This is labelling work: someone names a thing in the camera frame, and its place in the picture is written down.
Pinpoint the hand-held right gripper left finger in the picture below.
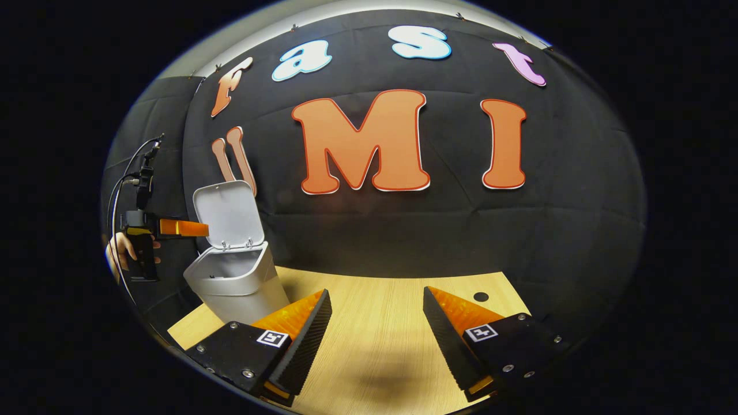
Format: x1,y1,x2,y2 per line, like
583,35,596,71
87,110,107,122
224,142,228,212
183,289,333,407

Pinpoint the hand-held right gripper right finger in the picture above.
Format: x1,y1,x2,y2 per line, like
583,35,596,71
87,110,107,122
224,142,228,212
423,286,571,403

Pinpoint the white desktop garbage bin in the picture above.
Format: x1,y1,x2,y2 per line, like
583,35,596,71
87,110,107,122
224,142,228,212
183,180,291,326

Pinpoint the wooden desktop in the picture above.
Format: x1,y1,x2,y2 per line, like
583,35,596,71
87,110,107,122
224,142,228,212
167,266,531,415

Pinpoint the black backdrop cloth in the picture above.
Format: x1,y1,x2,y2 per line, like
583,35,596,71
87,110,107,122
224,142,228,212
101,9,646,346

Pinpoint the black cable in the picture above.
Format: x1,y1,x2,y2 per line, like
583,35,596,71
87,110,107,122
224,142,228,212
107,173,142,306
120,134,165,180

